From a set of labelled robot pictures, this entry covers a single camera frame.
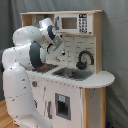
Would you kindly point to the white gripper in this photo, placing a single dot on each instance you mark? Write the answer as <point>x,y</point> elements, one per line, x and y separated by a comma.
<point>56,46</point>

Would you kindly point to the small silver toy pot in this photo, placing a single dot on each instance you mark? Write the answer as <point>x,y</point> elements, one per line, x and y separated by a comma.
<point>68,72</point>

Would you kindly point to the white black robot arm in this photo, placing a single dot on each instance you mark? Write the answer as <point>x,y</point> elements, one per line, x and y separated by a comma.
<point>29,52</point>

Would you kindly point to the wooden toy kitchen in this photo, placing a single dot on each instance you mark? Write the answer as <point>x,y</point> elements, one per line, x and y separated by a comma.
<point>82,51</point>

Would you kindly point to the black toy stovetop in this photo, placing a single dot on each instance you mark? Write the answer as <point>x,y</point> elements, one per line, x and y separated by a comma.
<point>45,68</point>

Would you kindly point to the grey toy sink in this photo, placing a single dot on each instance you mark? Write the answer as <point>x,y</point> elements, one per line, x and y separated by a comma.
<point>79,76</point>

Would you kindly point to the toy microwave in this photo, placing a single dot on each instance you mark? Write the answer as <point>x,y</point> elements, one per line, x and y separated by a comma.
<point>74,23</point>

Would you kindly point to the left red stove knob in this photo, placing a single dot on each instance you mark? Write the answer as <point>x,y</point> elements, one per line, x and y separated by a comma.
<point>34,83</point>

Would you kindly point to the grey ice dispenser panel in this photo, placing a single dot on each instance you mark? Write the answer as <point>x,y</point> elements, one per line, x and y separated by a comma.
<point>63,108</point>

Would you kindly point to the grey cabinet door handle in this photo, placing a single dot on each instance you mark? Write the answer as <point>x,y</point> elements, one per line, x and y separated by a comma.
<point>49,110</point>

